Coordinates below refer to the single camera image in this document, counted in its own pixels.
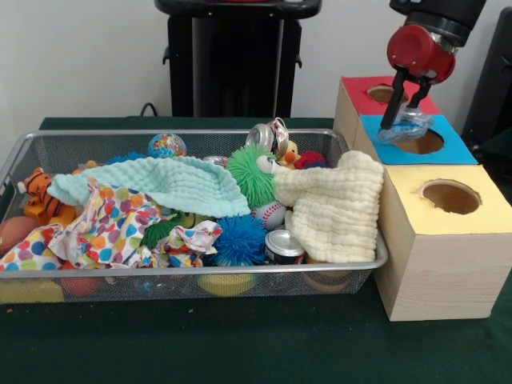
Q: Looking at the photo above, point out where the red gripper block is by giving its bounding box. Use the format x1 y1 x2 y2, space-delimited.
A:
379 24 457 131

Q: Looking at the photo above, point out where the clear plastic bottle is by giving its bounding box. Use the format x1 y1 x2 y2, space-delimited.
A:
376 104 435 146

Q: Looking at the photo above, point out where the cream knitted cloth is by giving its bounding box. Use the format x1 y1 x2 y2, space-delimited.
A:
272 150 386 264

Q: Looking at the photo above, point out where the green spiky rubber ball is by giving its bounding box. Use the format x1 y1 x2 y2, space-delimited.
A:
228 144 281 209

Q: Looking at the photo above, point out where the polka dot colourful cloth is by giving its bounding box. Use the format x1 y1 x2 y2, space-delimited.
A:
0 182 223 271

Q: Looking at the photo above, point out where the wooden box with three holes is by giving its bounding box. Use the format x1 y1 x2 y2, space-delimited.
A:
332 76 512 322

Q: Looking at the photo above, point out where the black upright panel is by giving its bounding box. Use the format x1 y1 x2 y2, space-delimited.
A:
462 6 512 161

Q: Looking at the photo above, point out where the dark green side table cloth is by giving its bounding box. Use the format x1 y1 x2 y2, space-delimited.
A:
478 126 512 161

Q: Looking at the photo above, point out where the crushed silver can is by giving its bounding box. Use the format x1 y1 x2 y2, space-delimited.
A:
246 118 290 158

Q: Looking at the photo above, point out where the black labelled silver can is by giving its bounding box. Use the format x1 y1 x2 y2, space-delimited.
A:
264 228 307 266

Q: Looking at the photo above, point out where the blue spiky rubber ball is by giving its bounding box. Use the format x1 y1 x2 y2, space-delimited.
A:
212 214 268 267

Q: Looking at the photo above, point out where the small globe ball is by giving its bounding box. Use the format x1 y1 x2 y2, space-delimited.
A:
148 133 188 159

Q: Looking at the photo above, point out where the mint green fuzzy cloth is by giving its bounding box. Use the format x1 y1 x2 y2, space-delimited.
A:
48 156 251 218

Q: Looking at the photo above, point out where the brown toy football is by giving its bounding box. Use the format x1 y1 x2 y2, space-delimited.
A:
0 216 38 257

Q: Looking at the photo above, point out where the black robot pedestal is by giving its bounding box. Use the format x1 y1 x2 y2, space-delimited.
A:
154 0 322 119

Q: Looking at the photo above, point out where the shallow wire mesh bin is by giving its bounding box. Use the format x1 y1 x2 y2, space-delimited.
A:
0 128 389 303

